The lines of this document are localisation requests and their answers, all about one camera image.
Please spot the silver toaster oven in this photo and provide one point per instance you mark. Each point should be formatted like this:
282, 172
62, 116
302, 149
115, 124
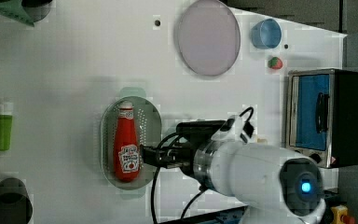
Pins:
322, 116

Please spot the dark grey cylinder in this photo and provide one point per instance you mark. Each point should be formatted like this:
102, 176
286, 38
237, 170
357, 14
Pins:
15, 204
37, 10

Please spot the dark grey cylinder bottom left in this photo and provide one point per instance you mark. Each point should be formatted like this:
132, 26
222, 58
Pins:
15, 204

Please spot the green triangular piece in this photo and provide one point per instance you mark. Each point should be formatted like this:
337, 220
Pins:
13, 9

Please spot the grey-green oval strainer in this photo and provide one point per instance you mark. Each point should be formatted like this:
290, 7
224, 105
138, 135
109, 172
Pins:
147, 122

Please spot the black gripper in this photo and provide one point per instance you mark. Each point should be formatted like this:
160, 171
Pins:
178, 150

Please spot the yellow red object corner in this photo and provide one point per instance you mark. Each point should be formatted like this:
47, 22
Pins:
341, 215

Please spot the green bottle white cap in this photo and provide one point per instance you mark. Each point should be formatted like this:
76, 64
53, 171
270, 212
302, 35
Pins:
6, 119

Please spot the blue plastic cup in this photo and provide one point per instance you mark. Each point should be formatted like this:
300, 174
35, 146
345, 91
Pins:
267, 34

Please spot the toy strawberry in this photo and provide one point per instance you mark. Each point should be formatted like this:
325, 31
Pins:
275, 63

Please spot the large grey round plate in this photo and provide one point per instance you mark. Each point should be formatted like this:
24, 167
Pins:
209, 37

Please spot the dark grey cylinder top left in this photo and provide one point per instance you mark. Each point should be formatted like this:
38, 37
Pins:
37, 10

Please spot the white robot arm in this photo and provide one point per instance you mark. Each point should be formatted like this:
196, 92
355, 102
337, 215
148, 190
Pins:
280, 185

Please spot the red felt ketchup bottle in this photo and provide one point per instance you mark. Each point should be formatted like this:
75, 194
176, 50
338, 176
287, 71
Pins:
126, 151

